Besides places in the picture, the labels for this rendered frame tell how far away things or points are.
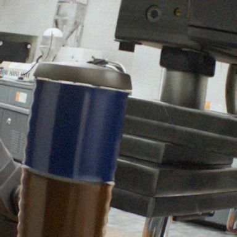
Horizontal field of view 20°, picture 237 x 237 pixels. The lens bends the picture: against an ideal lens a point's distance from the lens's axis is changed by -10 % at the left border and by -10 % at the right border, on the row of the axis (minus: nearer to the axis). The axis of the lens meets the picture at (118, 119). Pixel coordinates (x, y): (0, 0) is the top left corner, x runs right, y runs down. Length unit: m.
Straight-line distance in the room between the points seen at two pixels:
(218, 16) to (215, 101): 5.87
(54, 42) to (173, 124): 8.17
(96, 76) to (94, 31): 10.42
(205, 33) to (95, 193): 0.23
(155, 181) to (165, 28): 0.12
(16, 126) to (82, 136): 8.27
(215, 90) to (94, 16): 4.71
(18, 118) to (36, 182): 8.23
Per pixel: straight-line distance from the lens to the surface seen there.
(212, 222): 6.31
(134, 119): 0.54
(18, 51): 9.84
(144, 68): 9.79
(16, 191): 0.93
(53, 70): 0.26
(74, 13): 9.06
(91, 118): 0.26
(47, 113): 0.26
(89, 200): 0.27
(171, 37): 0.52
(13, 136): 8.56
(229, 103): 0.64
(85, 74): 0.26
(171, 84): 0.55
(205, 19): 0.48
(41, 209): 0.27
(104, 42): 10.45
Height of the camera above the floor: 1.19
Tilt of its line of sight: 3 degrees down
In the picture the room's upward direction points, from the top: 9 degrees clockwise
